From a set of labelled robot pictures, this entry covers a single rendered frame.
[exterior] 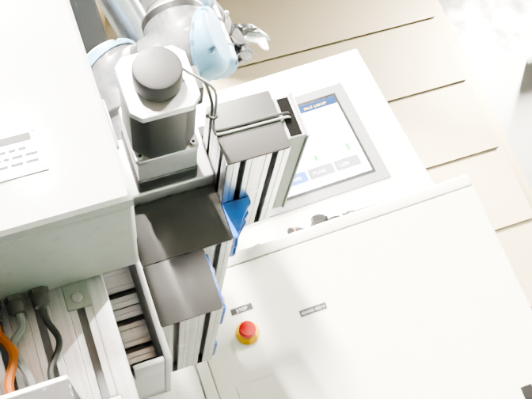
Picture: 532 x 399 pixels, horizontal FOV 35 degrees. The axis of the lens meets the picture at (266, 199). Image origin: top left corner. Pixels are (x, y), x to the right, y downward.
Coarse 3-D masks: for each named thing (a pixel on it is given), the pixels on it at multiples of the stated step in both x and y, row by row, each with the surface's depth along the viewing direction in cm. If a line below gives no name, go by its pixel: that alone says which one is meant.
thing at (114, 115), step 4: (116, 108) 140; (108, 112) 140; (112, 112) 140; (116, 112) 140; (112, 116) 140; (116, 116) 140; (112, 120) 140; (116, 120) 139; (120, 120) 139; (112, 124) 140; (116, 124) 139; (120, 124) 139; (116, 128) 139; (120, 128) 138; (116, 132) 138; (120, 132) 138; (116, 136) 138; (120, 136) 137
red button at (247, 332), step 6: (240, 324) 179; (246, 324) 175; (252, 324) 175; (240, 330) 175; (246, 330) 175; (252, 330) 175; (258, 330) 178; (240, 336) 178; (246, 336) 174; (252, 336) 175; (258, 336) 178; (240, 342) 177; (246, 342) 177; (252, 342) 177
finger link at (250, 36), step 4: (248, 32) 196; (252, 32) 197; (260, 32) 199; (264, 32) 201; (244, 36) 198; (248, 36) 196; (252, 36) 197; (256, 36) 198; (260, 36) 199; (264, 36) 200; (248, 40) 196; (252, 40) 196; (256, 40) 197; (260, 40) 198; (264, 40) 199; (268, 40) 203; (260, 44) 197; (264, 44) 198; (264, 48) 197; (268, 48) 198
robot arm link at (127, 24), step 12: (96, 0) 168; (108, 0) 166; (120, 0) 166; (132, 0) 167; (108, 12) 167; (120, 12) 167; (132, 12) 167; (144, 12) 170; (120, 24) 168; (132, 24) 168; (120, 36) 170; (132, 36) 169
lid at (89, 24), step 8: (72, 0) 211; (80, 0) 212; (88, 0) 213; (72, 8) 213; (80, 8) 213; (88, 8) 214; (96, 8) 215; (80, 16) 215; (88, 16) 215; (96, 16) 216; (80, 24) 216; (88, 24) 217; (96, 24) 217; (80, 32) 217; (88, 32) 218; (96, 32) 219; (104, 32) 220; (88, 40) 219; (96, 40) 220; (104, 40) 221; (88, 48) 221
